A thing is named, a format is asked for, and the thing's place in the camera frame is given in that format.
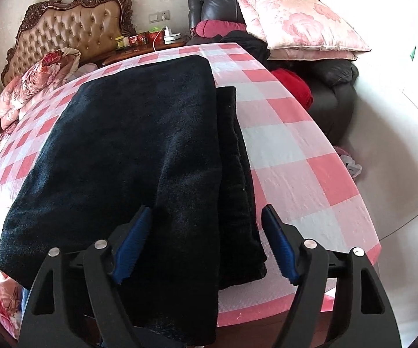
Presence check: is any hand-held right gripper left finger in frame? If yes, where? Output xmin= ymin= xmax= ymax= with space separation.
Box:
xmin=18 ymin=205 xmax=155 ymax=348

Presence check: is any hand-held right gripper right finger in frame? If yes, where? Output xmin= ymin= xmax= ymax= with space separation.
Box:
xmin=260 ymin=205 xmax=401 ymax=348

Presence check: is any black blanket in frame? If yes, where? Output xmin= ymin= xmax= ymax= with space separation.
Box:
xmin=0 ymin=55 xmax=268 ymax=347

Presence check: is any pink white checkered tablecloth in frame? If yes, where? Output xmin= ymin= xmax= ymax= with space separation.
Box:
xmin=0 ymin=43 xmax=382 ymax=329

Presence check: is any pink white plastic bag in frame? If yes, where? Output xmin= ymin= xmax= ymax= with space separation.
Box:
xmin=334 ymin=147 xmax=363 ymax=179

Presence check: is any pink floral quilt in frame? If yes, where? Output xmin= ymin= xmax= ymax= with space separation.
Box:
xmin=0 ymin=48 xmax=82 ymax=131

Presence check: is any red cloth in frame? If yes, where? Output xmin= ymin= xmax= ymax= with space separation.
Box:
xmin=272 ymin=68 xmax=314 ymax=111

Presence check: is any black puffer coat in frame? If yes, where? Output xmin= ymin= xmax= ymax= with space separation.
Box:
xmin=269 ymin=59 xmax=359 ymax=88

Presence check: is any tufted leather carved headboard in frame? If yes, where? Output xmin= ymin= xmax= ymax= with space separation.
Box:
xmin=0 ymin=0 xmax=137 ymax=86

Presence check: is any pink floral pillow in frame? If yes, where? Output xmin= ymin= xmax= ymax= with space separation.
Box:
xmin=238 ymin=0 xmax=357 ymax=61
xmin=238 ymin=0 xmax=371 ymax=52

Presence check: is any wooden nightstand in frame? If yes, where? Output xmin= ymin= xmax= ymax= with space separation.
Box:
xmin=98 ymin=34 xmax=192 ymax=67

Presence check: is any black jacket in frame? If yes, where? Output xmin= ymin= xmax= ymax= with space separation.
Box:
xmin=209 ymin=31 xmax=272 ymax=70

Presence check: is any white round charger dock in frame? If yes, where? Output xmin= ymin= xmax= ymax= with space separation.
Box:
xmin=163 ymin=25 xmax=181 ymax=44

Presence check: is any dark red cushion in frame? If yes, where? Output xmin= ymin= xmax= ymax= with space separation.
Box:
xmin=193 ymin=20 xmax=247 ymax=40

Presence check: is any black leather armchair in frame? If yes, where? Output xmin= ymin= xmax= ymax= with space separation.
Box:
xmin=188 ymin=0 xmax=359 ymax=143

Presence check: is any white cable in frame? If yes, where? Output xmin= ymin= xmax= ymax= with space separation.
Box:
xmin=153 ymin=30 xmax=167 ymax=53

